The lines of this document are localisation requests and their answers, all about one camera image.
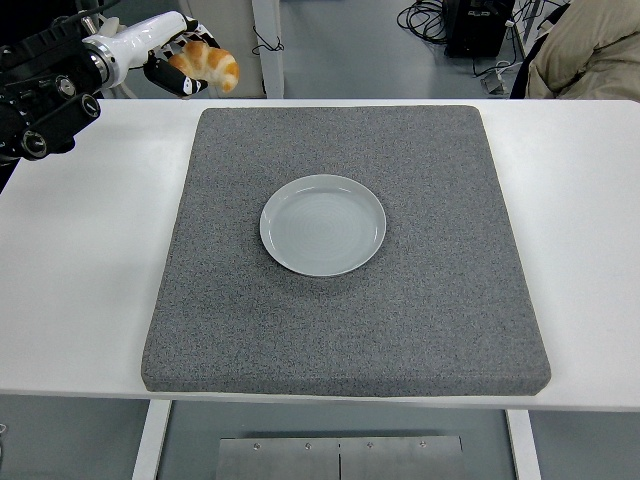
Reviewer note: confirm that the white cabinet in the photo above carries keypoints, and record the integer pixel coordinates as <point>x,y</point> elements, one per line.
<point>240,30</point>

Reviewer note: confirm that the black cloth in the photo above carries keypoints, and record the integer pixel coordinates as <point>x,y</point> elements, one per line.
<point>4,175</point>

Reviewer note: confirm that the white desk post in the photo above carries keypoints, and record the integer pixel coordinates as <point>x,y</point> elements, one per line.
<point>270,75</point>

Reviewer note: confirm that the pale grey round plate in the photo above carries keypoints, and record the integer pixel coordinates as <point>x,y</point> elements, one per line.
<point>322,227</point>

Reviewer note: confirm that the black computer case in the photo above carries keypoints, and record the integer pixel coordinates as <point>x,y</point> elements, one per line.
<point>475,30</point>

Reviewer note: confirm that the beige padded jacket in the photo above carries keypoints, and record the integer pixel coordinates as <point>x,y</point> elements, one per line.
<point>585,55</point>

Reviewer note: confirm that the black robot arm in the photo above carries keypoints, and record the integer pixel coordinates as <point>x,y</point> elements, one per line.
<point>45,110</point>

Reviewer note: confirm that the white power adapter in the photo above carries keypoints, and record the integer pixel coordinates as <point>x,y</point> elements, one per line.
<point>495,80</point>

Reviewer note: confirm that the golden croissant bread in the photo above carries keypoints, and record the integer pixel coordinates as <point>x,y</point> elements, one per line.
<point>210,62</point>

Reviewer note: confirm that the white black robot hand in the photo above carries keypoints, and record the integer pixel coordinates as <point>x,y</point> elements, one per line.
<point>145,32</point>

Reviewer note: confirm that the black chair under jacket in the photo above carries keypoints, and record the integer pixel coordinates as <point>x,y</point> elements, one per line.
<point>520,80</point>

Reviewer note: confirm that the grey speckled foam mat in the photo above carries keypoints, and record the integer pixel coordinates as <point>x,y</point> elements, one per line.
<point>350,325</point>

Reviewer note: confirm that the grey metal plate with screws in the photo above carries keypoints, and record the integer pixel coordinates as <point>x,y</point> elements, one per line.
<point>340,457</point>

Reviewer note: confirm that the white table leg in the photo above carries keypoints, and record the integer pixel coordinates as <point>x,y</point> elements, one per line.
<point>524,445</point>
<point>150,440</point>

